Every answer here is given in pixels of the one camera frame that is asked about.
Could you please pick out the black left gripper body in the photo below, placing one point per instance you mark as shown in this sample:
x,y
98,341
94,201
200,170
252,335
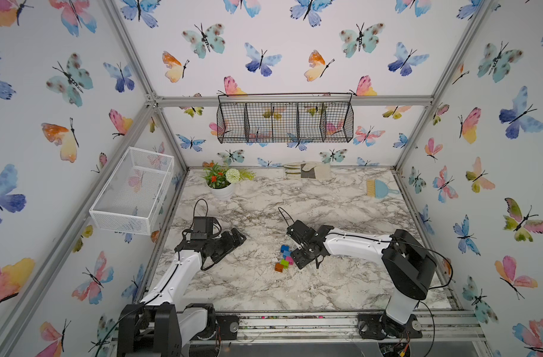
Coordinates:
x,y
224,244

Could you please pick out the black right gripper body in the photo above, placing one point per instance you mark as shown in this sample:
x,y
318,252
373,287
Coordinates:
x,y
300,256

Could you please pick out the orange lego brick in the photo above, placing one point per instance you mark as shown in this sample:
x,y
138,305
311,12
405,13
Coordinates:
x,y
279,267

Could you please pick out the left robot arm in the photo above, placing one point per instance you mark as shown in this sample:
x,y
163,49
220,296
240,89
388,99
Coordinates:
x,y
154,327

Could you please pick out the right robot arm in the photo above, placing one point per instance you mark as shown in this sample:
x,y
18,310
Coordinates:
x,y
411,266

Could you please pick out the white flower pot plant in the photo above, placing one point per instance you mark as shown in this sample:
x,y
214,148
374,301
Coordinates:
x,y
221,179

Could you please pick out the blue hand brush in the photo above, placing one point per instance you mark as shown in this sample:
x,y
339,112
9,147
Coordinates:
x,y
378,189

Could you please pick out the white mesh basket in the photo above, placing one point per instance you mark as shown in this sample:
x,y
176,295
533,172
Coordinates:
x,y
131,199

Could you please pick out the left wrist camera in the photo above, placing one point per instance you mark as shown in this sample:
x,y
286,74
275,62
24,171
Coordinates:
x,y
205,228

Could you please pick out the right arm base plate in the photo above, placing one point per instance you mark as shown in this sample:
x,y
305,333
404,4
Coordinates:
x,y
377,326

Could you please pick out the black wire basket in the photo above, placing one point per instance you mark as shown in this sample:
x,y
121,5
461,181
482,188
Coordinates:
x,y
301,118

